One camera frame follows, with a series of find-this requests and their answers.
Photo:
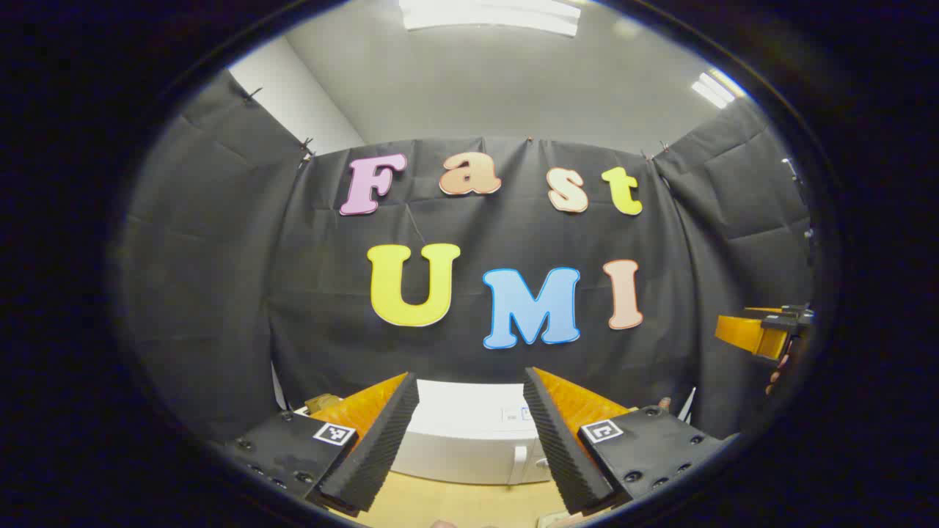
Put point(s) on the brown bread slice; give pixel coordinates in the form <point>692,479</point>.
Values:
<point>323,403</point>

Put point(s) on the small ceiling light panel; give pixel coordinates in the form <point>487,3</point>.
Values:
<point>715,88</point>

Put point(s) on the large ceiling light panel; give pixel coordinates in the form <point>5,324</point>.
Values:
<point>488,15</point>

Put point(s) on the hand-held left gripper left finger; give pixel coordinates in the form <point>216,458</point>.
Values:
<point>374,447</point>

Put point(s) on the white microwave oven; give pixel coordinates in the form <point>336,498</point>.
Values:
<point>462,440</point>

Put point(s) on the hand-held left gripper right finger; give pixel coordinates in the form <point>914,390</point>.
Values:
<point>561,447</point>

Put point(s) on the black backdrop cloth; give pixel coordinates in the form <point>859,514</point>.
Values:
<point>293,293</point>

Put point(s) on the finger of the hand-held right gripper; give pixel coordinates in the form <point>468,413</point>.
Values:
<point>744,334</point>

